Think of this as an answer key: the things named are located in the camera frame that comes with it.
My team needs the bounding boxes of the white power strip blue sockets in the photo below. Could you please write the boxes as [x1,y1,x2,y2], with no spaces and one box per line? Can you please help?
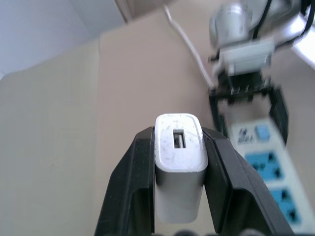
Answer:
[228,116,315,236]

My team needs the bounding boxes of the white USB charger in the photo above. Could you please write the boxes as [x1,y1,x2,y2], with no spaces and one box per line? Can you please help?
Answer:
[153,112,210,223]

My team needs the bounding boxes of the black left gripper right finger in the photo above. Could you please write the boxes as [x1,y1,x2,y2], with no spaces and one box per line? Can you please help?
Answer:
[201,126,296,236]

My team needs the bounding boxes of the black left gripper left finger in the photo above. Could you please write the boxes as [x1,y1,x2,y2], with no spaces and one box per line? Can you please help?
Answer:
[94,126,158,236]

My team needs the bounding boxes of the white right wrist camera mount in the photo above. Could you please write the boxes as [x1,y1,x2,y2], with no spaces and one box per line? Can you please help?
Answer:
[213,40,277,77]

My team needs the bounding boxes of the white power strip cable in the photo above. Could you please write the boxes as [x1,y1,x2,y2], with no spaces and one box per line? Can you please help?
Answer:
[162,4,219,90]

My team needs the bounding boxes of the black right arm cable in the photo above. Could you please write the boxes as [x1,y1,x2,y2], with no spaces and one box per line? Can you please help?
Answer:
[252,0,315,46]

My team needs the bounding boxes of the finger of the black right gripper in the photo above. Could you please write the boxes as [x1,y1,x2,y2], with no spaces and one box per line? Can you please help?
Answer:
[265,86,289,146]
[208,94,229,137]

